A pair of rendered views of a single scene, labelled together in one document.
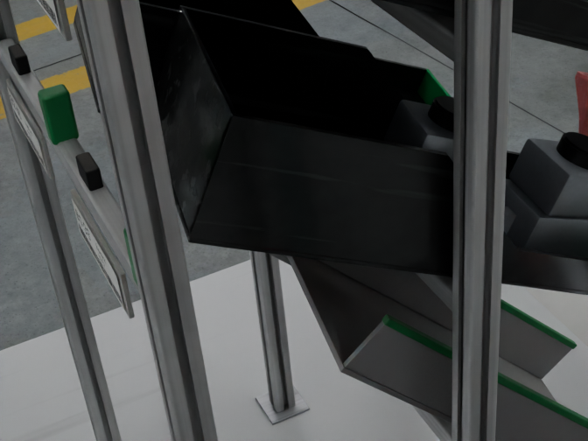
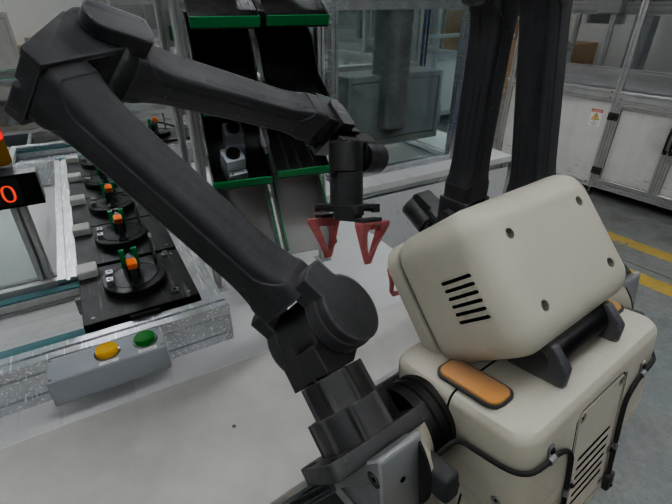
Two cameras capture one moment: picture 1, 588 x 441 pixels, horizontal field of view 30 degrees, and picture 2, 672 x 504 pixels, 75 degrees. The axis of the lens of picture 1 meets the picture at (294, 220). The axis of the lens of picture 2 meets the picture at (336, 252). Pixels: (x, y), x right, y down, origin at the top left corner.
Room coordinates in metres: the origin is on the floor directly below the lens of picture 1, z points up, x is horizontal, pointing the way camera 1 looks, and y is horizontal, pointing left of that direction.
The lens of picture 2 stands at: (0.65, -1.13, 1.56)
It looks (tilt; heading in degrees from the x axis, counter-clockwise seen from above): 30 degrees down; 83
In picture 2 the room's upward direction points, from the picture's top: straight up
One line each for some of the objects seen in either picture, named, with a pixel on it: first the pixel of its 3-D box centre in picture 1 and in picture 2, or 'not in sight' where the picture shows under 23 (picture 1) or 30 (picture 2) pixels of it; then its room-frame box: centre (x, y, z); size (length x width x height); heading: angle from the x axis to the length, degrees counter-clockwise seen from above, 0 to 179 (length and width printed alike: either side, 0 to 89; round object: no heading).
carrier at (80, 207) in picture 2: not in sight; (109, 194); (0.09, 0.25, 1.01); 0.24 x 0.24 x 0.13; 22
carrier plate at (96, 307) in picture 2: not in sight; (137, 285); (0.28, -0.21, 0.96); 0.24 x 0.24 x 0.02; 22
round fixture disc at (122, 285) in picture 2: not in sight; (135, 278); (0.28, -0.21, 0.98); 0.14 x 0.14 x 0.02
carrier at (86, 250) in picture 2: not in sight; (119, 224); (0.18, 0.03, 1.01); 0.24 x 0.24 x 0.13; 22
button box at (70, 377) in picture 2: not in sight; (111, 363); (0.29, -0.44, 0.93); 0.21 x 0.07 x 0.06; 22
